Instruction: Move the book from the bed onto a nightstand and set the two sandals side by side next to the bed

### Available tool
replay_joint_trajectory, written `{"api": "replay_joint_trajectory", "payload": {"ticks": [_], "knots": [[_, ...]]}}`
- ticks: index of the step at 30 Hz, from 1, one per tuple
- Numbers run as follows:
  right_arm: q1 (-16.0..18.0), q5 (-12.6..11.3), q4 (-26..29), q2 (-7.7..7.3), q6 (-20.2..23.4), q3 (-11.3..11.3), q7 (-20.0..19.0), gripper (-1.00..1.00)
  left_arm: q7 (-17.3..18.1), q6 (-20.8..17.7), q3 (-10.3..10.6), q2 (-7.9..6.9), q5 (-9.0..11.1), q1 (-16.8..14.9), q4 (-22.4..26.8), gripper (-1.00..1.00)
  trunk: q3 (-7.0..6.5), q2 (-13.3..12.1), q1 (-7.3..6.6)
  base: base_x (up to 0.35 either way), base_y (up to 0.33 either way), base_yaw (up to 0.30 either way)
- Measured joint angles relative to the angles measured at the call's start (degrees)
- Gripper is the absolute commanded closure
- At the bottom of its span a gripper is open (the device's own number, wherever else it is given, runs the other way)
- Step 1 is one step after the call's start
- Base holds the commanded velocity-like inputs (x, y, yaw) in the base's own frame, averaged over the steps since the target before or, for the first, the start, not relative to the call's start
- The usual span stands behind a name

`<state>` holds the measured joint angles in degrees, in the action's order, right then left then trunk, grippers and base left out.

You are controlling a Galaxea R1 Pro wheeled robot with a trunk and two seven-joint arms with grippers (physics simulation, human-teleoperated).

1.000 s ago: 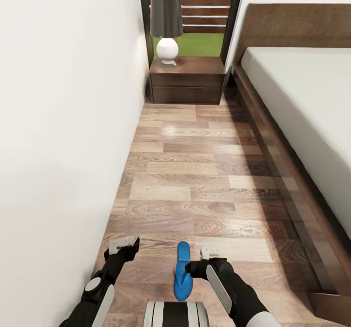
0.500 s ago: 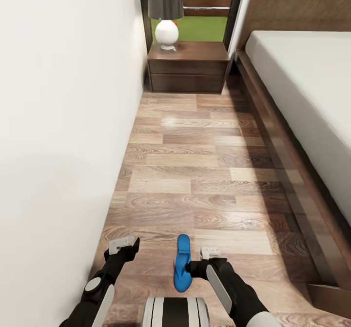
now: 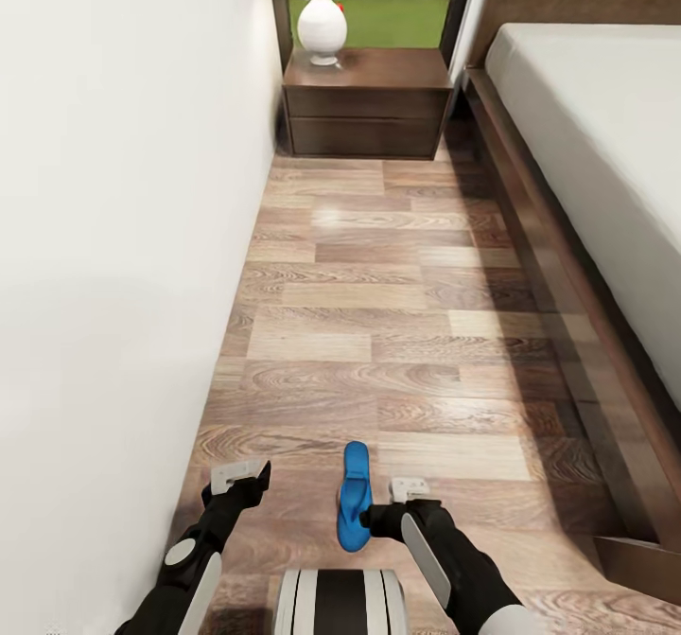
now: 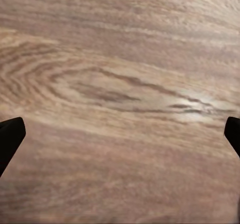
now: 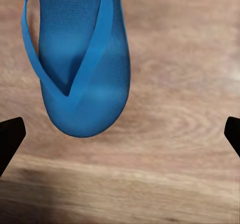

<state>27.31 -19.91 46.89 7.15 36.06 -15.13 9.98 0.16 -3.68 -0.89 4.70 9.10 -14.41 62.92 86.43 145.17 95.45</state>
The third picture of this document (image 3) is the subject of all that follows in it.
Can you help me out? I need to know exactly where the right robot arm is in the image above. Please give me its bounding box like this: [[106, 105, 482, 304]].
[[359, 478, 548, 635]]

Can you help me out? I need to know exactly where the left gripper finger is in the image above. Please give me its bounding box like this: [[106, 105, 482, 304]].
[[255, 462, 271, 497]]

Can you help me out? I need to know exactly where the sandal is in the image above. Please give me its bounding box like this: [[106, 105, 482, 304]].
[[338, 441, 373, 553]]

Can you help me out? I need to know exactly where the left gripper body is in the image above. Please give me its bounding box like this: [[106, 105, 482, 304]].
[[201, 476, 262, 532]]

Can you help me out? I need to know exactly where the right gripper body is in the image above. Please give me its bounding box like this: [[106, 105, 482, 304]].
[[369, 503, 404, 541]]

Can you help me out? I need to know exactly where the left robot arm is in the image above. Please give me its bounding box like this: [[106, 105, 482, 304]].
[[114, 458, 271, 635]]

